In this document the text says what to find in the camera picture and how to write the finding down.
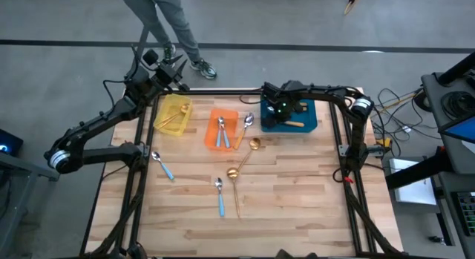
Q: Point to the black metal beam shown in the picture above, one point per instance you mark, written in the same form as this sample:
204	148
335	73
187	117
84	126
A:
415	173

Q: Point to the black metal table frame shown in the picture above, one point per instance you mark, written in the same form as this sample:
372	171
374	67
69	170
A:
222	92

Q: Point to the blue plastic bin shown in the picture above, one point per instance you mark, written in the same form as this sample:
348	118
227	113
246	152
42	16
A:
310	121

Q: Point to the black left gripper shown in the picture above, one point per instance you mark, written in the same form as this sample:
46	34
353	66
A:
163	75

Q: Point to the yellow translucent plastic bin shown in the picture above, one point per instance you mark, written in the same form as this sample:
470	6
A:
165	107

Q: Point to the gray equipment cart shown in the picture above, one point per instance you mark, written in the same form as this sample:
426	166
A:
432	103

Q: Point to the blue tablet screen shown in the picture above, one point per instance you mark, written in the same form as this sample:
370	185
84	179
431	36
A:
464	131

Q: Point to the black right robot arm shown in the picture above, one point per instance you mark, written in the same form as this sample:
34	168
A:
334	95

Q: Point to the gray metal table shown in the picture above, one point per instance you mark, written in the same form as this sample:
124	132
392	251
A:
33	170

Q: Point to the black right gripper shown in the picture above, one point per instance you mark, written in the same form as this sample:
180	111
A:
276	97

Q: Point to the black device with blue light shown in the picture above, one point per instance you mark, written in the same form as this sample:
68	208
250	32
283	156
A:
13	140

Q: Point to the orange translucent plastic bin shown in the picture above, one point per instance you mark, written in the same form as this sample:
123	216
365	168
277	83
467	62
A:
211	140

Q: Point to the person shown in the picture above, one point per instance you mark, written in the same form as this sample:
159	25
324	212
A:
170	14

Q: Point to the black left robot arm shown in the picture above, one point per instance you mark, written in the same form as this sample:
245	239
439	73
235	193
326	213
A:
96	121

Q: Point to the black button panel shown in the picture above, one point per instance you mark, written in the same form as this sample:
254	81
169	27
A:
468	209

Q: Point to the black monitor pole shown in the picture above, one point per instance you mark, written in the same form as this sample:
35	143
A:
456	68

